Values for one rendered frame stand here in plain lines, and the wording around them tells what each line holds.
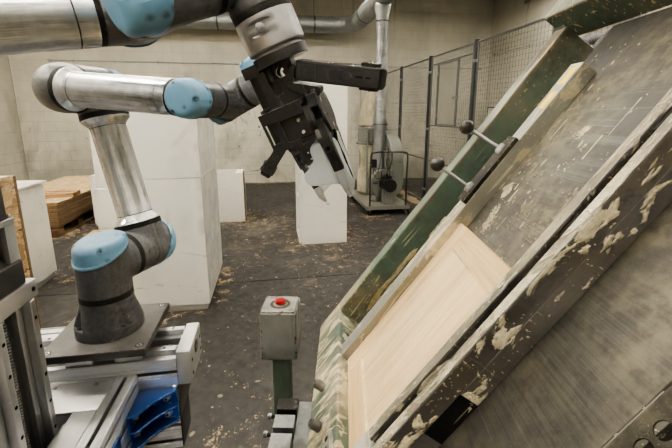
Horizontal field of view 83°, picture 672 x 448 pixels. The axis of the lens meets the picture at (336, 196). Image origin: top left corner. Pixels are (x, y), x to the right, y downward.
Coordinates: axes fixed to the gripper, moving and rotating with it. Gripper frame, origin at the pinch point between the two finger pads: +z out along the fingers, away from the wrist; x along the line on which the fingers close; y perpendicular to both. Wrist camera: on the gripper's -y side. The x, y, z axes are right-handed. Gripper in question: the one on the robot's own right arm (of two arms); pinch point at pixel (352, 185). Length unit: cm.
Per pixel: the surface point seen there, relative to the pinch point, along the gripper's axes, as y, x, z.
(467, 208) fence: -17, -41, 28
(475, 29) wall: -232, -947, 36
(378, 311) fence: 13, -34, 46
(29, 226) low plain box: 321, -224, 5
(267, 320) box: 52, -47, 48
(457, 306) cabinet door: -7.3, -14.2, 35.2
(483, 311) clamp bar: -11.2, 0.5, 25.7
